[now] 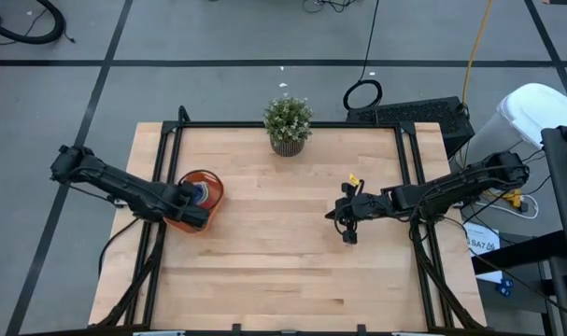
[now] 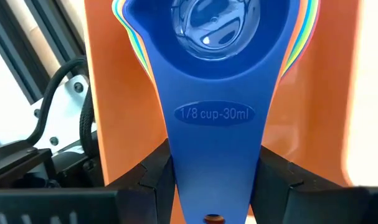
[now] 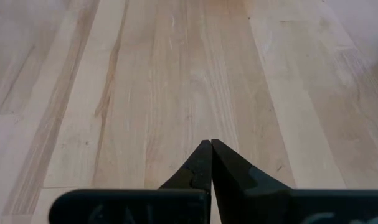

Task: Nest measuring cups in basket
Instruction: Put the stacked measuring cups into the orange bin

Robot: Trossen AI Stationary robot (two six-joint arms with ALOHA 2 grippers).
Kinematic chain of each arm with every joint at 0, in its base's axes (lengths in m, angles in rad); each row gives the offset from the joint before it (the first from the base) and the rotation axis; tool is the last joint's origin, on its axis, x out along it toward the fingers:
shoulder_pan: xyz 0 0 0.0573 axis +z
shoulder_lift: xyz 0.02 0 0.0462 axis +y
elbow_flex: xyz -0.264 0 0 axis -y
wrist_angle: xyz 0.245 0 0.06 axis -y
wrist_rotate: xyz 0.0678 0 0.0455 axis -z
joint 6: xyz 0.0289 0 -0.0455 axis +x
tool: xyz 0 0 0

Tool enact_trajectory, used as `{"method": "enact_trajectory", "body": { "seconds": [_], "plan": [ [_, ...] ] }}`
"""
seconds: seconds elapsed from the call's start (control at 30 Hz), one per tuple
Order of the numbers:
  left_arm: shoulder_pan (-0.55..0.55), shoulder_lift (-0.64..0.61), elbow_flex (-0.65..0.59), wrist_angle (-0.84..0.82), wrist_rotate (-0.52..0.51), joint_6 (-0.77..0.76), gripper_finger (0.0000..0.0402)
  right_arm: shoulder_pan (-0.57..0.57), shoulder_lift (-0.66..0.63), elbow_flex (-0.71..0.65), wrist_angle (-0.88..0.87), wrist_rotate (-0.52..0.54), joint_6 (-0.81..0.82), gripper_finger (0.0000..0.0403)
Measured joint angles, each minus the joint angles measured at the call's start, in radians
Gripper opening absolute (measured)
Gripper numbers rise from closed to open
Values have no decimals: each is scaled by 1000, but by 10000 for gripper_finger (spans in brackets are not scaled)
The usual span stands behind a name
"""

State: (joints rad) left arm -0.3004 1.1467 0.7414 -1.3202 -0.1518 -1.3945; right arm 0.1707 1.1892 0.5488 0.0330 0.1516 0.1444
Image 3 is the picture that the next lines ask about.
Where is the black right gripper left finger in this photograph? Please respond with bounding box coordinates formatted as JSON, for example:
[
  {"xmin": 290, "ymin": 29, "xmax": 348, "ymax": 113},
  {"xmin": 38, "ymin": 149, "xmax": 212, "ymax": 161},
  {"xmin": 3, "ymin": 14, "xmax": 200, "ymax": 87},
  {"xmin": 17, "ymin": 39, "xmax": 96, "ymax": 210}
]
[{"xmin": 49, "ymin": 139, "xmax": 213, "ymax": 224}]

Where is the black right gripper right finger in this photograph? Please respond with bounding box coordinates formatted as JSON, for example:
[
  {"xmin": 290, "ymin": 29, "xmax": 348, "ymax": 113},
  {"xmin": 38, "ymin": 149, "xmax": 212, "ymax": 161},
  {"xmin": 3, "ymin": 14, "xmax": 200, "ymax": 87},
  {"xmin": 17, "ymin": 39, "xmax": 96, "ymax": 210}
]
[{"xmin": 211, "ymin": 139, "xmax": 378, "ymax": 224}]

